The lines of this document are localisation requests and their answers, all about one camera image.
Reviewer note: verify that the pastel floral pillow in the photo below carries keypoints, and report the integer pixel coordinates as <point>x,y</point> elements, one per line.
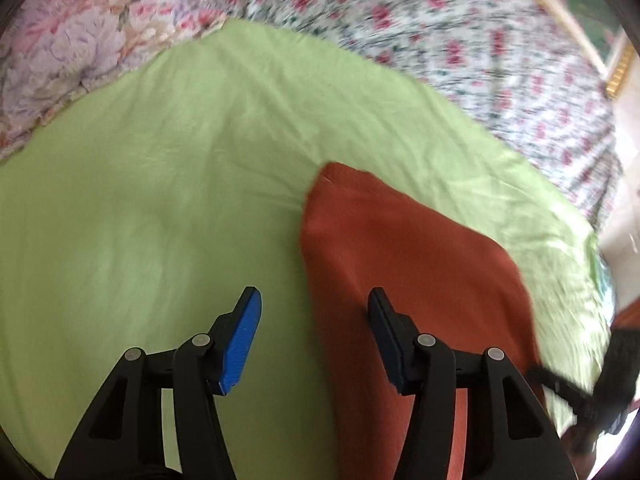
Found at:
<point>75,40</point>

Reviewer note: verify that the light green bed sheet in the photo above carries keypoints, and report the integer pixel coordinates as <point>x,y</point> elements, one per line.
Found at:
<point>150,210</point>

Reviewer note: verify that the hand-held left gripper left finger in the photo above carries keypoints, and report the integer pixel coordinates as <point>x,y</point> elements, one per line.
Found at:
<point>240,345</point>

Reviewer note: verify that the orange knit sweater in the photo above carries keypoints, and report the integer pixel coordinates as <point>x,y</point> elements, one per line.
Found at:
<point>400,250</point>

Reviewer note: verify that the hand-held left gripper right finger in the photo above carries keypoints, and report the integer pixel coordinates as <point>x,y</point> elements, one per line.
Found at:
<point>387,340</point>

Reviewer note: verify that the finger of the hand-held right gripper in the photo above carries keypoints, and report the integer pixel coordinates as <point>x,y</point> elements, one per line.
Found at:
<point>562,387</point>

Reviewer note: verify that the rose print white quilt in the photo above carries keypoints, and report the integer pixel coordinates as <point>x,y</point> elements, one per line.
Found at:
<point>450,35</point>

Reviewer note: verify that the gold picture frame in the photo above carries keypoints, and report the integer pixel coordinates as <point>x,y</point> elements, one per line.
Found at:
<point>617,72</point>

